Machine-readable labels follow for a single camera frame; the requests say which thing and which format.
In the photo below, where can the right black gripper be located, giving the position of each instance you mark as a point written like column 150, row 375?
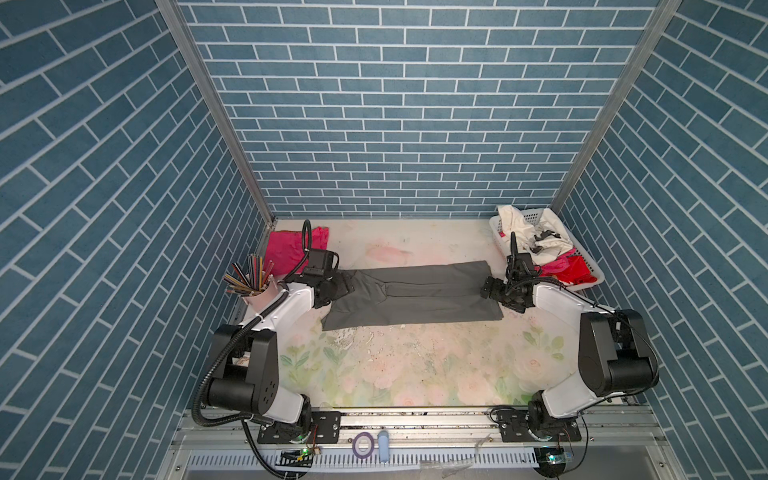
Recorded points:
column 494, row 292

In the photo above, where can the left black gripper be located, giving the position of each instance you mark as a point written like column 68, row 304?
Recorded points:
column 343, row 283

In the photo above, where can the white plastic laundry basket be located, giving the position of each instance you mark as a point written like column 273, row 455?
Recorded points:
column 580, row 250

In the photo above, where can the grey t shirt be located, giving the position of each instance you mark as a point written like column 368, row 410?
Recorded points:
column 413, row 295

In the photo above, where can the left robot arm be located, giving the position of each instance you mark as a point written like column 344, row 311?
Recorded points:
column 242, row 379

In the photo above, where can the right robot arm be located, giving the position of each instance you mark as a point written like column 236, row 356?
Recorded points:
column 614, row 357

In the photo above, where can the magenta garment in basket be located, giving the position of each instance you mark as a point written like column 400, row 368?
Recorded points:
column 558, row 264

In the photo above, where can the folded magenta t shirt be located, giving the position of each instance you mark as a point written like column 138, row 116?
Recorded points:
column 284, row 248

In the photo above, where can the white t shirt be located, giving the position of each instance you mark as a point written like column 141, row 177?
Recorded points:
column 545, row 239

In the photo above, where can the red t shirt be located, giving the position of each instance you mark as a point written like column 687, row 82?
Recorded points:
column 574, row 271

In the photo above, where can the pink pencil cup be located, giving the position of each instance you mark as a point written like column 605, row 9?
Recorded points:
column 258, row 302

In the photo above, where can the coloured pencils bundle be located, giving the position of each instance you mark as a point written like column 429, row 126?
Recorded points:
column 250, row 278

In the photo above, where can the purple tape roll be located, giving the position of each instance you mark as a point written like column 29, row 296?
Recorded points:
column 363, row 445

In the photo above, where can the light blue small cylinder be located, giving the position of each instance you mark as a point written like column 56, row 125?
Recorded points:
column 383, row 440

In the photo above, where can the left circuit board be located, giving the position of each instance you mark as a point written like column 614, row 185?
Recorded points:
column 302, row 458

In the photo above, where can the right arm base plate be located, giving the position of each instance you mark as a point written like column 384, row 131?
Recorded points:
column 519, row 425

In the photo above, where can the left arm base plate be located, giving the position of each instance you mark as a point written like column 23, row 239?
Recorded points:
column 312, row 427

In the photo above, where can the aluminium front rail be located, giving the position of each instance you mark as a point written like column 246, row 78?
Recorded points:
column 441, row 437

